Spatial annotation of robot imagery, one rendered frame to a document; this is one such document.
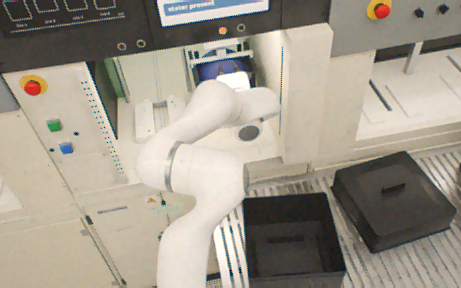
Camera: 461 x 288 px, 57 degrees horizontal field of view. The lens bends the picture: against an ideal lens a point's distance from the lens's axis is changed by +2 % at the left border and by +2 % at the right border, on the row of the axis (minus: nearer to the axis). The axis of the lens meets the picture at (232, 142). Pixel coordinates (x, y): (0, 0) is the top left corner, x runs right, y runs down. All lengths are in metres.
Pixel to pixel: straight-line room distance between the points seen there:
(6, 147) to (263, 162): 0.84
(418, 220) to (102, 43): 1.08
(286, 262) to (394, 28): 0.79
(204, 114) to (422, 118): 1.14
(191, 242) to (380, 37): 0.84
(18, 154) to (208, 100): 0.78
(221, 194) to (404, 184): 0.88
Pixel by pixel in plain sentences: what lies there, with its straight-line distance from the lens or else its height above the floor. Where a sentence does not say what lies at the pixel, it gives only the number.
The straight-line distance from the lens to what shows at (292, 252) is 1.45.
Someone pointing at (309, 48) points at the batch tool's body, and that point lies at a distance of 1.21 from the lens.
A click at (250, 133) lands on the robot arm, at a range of 1.19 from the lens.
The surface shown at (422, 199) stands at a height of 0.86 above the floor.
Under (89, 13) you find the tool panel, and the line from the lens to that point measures 1.12.
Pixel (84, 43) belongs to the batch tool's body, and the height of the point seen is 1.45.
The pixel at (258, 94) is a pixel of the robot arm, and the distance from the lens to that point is 1.12.
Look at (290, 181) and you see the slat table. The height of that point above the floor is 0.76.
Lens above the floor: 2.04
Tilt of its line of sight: 47 degrees down
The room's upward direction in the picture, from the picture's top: 5 degrees counter-clockwise
